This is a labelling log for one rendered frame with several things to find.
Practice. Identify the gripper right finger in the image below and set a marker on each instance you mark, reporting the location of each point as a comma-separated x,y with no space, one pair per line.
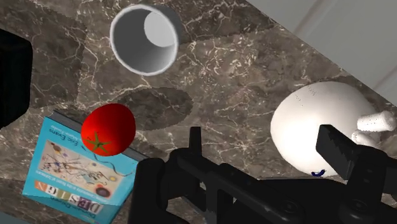
336,152

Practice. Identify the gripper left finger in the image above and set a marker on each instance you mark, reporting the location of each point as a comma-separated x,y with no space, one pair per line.
149,189

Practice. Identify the white round figure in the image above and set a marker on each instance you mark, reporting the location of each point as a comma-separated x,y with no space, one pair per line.
310,124

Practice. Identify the red tomato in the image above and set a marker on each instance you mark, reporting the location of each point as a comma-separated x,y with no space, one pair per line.
108,127

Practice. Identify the blue book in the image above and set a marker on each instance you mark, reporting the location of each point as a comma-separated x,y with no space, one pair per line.
71,176

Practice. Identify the grey cup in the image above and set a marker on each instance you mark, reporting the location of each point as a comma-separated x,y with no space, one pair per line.
133,46

